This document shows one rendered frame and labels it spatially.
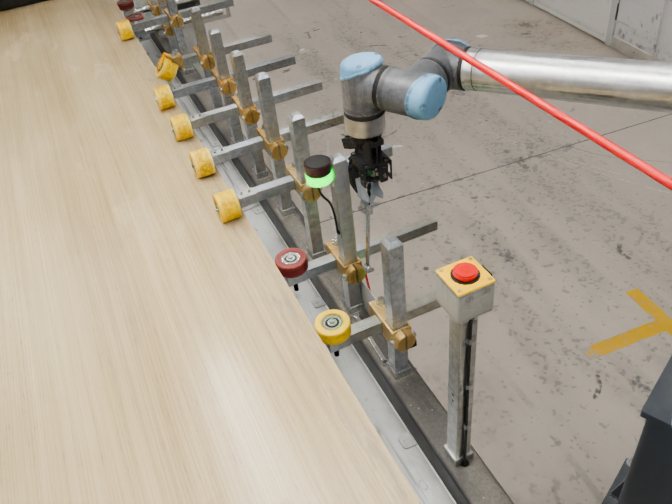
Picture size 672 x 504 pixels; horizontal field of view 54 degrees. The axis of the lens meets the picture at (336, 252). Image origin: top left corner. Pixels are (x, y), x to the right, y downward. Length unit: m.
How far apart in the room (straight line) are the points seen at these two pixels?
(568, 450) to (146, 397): 1.45
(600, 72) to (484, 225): 1.91
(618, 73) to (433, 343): 1.54
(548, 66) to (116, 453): 1.10
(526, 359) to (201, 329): 1.42
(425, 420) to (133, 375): 0.64
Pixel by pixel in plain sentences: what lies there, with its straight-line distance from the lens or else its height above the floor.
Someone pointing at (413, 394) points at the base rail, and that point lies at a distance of 1.57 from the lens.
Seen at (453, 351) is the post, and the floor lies 1.04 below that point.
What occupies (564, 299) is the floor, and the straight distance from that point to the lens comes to 2.82.
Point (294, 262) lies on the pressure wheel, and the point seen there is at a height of 0.90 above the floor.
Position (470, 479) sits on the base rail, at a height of 0.70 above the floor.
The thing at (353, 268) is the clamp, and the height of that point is 0.87.
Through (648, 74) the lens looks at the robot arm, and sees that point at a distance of 1.30.
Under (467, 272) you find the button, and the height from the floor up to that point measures 1.23.
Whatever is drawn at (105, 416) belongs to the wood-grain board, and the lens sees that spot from 1.43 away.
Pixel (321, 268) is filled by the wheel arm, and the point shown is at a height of 0.85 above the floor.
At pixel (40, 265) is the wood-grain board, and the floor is 0.90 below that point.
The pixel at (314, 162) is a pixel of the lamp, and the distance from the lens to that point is 1.45.
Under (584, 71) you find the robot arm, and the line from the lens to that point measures 1.32.
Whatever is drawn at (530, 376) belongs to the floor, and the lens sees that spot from 2.53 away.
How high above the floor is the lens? 1.95
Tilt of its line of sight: 40 degrees down
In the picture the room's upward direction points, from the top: 7 degrees counter-clockwise
